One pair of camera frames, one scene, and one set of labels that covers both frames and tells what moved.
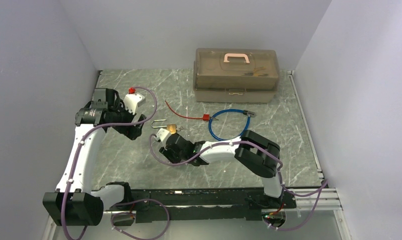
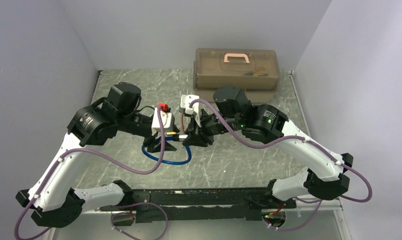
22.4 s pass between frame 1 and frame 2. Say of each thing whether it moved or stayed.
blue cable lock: moved
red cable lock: moved
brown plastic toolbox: stayed
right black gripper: moved
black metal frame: stayed
